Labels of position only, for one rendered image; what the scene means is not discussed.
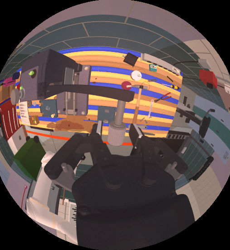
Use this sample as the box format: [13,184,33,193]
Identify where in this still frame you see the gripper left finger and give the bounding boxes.
[44,120,113,185]

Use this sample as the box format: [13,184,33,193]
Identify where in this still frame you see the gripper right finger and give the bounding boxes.
[128,123,188,179]

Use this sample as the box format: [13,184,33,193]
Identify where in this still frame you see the grey knurled screw knob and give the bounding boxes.
[107,100,127,146]

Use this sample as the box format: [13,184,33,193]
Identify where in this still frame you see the black press lever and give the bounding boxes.
[38,83,135,102]

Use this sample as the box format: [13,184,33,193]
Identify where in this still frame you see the dark grey toggle press body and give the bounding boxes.
[19,48,92,116]

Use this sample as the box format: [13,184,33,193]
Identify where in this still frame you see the green bin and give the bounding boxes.
[12,136,47,181]

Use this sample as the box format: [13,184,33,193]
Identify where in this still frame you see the silver wrench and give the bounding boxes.
[147,99,155,119]

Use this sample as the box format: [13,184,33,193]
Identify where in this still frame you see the black handwheel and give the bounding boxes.
[198,116,211,139]

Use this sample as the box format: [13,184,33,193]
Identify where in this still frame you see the white paper sheet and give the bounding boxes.
[18,101,30,120]

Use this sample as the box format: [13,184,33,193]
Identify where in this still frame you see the grey machine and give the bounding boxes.
[175,87,230,165]

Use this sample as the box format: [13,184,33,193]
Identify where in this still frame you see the red tool cabinet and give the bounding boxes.
[0,101,23,142]

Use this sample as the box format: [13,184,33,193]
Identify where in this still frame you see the yellow black screwdriver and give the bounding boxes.
[161,83,180,90]

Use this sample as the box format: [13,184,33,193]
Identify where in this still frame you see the grey round dial knob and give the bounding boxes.
[10,88,26,106]

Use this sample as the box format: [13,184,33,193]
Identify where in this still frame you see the shelf unit with boxes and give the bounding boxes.
[0,71,22,110]

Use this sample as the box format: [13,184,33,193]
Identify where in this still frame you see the grey power strip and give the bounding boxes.
[140,53,181,76]

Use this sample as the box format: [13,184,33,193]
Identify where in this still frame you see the black ribbed block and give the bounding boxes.
[123,52,138,67]

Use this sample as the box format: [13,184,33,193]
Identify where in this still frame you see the wooden handled hammer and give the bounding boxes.
[132,84,149,124]

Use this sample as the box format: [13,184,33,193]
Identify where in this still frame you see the red handled pliers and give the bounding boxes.
[153,92,173,103]

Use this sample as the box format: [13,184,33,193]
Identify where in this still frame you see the red wall box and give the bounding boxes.
[198,69,218,89]

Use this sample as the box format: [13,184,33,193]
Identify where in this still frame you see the white wall box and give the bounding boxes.
[197,58,212,70]

